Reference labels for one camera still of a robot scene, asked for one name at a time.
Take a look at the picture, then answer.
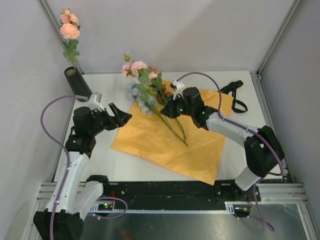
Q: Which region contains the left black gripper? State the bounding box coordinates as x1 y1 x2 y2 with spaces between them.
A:
88 103 132 136

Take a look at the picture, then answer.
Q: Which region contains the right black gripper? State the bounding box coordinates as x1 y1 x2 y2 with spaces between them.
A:
160 94 194 120

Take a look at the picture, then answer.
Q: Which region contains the artificial flower bunch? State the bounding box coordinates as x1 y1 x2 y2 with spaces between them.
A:
129 69 187 145

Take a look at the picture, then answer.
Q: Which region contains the pink rose stem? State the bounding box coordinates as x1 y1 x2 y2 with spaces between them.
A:
121 54 170 115

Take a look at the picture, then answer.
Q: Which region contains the orange wrapping paper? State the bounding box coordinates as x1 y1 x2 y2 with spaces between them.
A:
110 84 234 186

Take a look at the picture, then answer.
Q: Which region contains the black ribbon gold lettering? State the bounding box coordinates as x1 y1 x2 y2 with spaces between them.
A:
220 80 248 114

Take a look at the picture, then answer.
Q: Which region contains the peach rose stem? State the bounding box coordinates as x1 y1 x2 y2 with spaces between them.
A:
59 8 81 70

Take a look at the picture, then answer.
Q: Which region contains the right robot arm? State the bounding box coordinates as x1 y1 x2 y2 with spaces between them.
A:
160 87 285 201

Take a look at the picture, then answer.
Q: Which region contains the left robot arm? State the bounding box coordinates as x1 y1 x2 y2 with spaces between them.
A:
33 103 132 240

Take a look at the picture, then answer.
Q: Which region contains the black cylindrical vase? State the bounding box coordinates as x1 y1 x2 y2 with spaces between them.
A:
64 66 92 102

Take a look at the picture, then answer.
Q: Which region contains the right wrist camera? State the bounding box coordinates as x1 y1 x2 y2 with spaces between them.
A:
170 80 186 100

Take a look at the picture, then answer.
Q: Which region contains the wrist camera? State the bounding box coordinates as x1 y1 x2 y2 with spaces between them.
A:
170 80 186 100
87 92 104 111

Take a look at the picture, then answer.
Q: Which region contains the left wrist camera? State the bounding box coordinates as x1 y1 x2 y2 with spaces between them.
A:
87 92 104 111

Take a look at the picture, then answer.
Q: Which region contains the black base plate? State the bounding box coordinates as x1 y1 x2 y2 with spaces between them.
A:
102 180 261 209

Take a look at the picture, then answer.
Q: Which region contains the grey slotted cable duct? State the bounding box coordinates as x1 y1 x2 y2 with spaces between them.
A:
86 201 253 214

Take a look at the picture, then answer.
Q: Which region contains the right aluminium frame post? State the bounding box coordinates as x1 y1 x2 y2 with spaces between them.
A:
256 0 305 78

